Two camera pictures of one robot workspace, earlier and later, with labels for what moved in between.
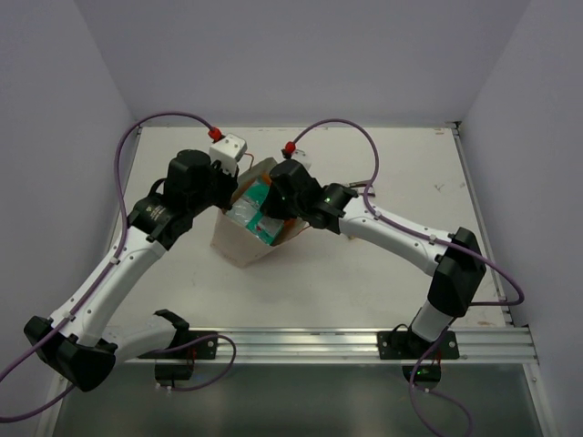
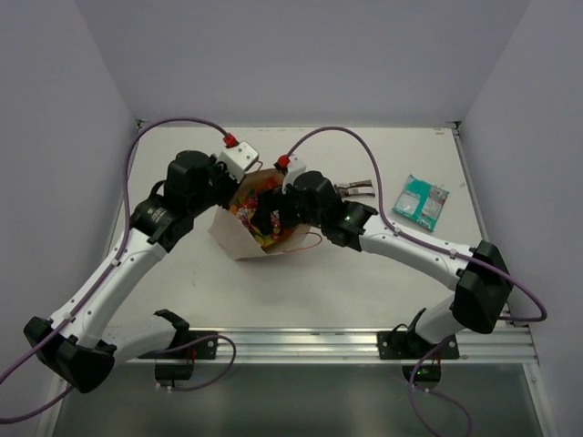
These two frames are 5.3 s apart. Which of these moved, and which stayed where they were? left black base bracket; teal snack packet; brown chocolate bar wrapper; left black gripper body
Moved: teal snack packet
Stayed: brown chocolate bar wrapper; left black base bracket; left black gripper body
